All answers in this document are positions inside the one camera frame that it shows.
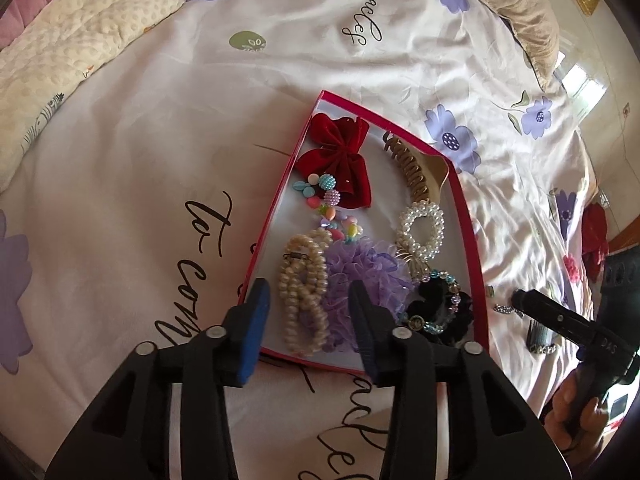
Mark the beige pillow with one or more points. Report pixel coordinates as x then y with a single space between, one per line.
515 5

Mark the cream textured pillow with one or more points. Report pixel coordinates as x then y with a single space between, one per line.
65 55

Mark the wooden bed frame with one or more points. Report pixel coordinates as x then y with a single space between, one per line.
620 240

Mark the red cloth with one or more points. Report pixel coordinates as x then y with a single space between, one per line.
595 235

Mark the red velvet hair bow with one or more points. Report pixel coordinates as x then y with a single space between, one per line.
340 160

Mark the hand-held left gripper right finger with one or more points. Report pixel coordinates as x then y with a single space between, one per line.
361 330

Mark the black scrunchie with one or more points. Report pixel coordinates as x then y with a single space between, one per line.
430 300

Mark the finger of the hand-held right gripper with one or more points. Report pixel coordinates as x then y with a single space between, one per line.
555 317
622 270

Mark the beige claw hair clip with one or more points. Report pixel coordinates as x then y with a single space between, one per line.
425 172

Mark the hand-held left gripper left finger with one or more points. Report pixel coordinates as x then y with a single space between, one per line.
255 330

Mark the purple ruffled scrunchie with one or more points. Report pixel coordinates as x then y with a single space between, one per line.
340 280

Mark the person's right hand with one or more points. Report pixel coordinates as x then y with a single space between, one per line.
570 410

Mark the red shallow cardboard box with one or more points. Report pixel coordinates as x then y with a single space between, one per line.
385 205

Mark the black rhinestone hair comb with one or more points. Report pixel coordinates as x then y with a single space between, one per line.
537 337

